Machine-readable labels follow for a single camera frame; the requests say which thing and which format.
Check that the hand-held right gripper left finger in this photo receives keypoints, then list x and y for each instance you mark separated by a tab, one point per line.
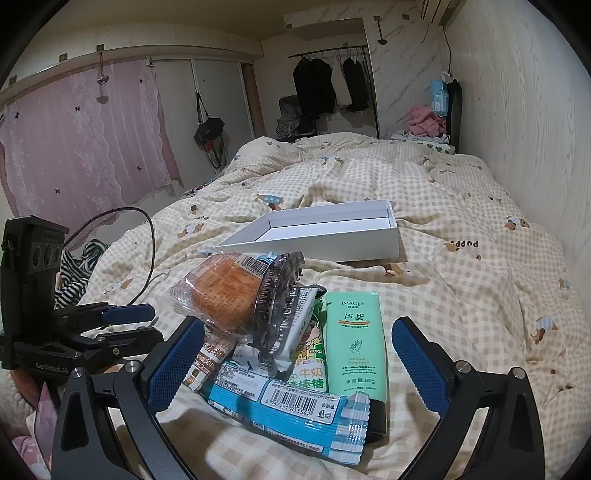
175	364

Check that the black clothes rail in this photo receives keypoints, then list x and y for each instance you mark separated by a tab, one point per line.
323	50

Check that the green hand cream tube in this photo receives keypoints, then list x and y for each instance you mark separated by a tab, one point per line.
355	341

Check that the orange lollipop packet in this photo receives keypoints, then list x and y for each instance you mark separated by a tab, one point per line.
207	355

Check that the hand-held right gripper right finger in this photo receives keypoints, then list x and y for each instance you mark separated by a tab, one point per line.
418	364

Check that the black hanging jacket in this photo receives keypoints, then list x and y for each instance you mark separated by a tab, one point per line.
314	87

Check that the grey striped clothes pile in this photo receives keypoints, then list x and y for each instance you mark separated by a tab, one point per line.
291	120

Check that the dark glitter hair claw clip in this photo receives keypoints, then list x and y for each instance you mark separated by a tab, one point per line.
277	295

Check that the heart print pillow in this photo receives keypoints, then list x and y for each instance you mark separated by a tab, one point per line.
438	147

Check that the white cardboard box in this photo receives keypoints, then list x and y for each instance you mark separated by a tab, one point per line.
351	242

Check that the black white striped cloth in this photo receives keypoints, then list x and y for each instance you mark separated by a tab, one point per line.
76	272

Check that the pink clothes pile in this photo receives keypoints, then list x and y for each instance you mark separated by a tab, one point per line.
427	121

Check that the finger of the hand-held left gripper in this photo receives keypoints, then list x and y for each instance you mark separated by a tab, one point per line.
131	313
134	341

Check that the blue snack packet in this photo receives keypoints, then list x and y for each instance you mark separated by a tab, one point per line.
281	415

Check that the black hanging bag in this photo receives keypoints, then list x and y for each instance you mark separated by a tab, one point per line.
210	131

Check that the beige checked blanket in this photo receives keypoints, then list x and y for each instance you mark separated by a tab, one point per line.
461	286

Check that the pink curtain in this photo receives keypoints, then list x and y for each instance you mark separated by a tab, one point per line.
92	138

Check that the black headboard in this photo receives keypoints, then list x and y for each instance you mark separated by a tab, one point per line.
456	115

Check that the green lollipop packet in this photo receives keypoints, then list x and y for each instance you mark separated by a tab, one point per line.
309	364

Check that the orange bread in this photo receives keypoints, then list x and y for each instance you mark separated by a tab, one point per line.
217	290

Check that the black and white snack packet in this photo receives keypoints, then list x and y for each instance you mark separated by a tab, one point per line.
302	304

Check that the black hanging garment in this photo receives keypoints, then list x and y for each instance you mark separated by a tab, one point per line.
355	85

